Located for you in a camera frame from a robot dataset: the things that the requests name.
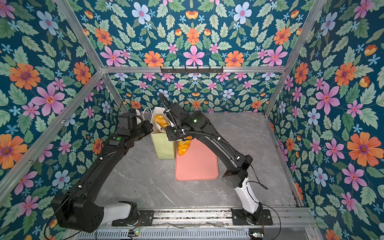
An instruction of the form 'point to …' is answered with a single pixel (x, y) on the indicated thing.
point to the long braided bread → (183, 144)
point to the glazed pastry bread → (160, 120)
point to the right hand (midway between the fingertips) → (170, 132)
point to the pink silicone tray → (197, 162)
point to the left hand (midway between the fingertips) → (154, 119)
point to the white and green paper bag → (165, 148)
